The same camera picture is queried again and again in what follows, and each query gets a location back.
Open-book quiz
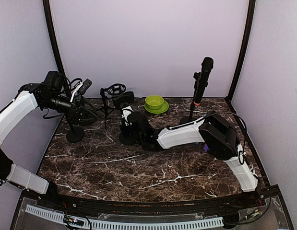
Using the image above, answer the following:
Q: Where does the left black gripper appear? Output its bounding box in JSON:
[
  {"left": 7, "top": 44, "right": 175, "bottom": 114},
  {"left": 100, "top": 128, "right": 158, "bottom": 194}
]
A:
[{"left": 42, "top": 92, "right": 98, "bottom": 125}]

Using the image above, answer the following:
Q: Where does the black round-base mic stand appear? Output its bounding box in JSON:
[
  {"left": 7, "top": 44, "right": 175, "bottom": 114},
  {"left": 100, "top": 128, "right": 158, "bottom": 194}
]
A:
[
  {"left": 76, "top": 110, "right": 98, "bottom": 126},
  {"left": 62, "top": 104, "right": 84, "bottom": 143},
  {"left": 179, "top": 70, "right": 209, "bottom": 125},
  {"left": 112, "top": 91, "right": 139, "bottom": 146}
]

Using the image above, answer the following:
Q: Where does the black tripod shock-mount stand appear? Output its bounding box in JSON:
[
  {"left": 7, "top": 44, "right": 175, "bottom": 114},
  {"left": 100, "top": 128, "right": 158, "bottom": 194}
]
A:
[{"left": 95, "top": 83, "right": 127, "bottom": 130}]

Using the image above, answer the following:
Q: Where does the purple microphone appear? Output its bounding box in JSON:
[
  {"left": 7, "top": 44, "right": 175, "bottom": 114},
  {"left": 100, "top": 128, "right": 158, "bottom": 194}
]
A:
[{"left": 202, "top": 145, "right": 209, "bottom": 153}]

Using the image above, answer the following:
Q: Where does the black microphone orange ring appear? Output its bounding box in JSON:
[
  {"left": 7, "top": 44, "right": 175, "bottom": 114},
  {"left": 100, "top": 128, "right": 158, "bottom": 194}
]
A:
[{"left": 193, "top": 57, "right": 214, "bottom": 106}]

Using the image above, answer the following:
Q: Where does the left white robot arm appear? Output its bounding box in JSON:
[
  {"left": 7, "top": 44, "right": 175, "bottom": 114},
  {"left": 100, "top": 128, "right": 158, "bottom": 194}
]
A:
[{"left": 0, "top": 71, "right": 97, "bottom": 209}]

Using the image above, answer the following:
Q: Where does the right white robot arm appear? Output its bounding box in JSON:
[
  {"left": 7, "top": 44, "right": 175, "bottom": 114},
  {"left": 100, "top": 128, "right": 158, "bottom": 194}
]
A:
[{"left": 119, "top": 107, "right": 259, "bottom": 208}]

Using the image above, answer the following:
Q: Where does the lime green bowl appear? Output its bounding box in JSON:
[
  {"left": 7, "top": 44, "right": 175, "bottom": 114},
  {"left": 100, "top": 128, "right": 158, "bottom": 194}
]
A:
[{"left": 145, "top": 95, "right": 164, "bottom": 110}]

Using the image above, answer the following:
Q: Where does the lime green plate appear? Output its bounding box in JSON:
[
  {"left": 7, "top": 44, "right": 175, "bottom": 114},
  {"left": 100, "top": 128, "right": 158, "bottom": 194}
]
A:
[{"left": 144, "top": 101, "right": 169, "bottom": 114}]

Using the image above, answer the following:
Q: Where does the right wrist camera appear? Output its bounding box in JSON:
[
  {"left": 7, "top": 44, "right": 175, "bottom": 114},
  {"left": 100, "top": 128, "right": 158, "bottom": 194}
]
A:
[{"left": 120, "top": 102, "right": 133, "bottom": 126}]

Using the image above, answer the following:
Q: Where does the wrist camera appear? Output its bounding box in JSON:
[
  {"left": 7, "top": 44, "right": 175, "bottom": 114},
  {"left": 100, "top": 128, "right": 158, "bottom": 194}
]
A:
[
  {"left": 120, "top": 102, "right": 133, "bottom": 126},
  {"left": 70, "top": 79, "right": 92, "bottom": 103}
]

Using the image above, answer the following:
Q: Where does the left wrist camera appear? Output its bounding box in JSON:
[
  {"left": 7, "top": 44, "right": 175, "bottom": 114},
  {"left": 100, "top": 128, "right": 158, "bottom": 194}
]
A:
[{"left": 70, "top": 79, "right": 92, "bottom": 103}]

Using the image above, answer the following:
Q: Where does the white slotted cable duct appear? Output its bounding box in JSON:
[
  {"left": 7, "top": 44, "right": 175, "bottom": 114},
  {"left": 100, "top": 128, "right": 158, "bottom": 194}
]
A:
[{"left": 25, "top": 205, "right": 224, "bottom": 230}]

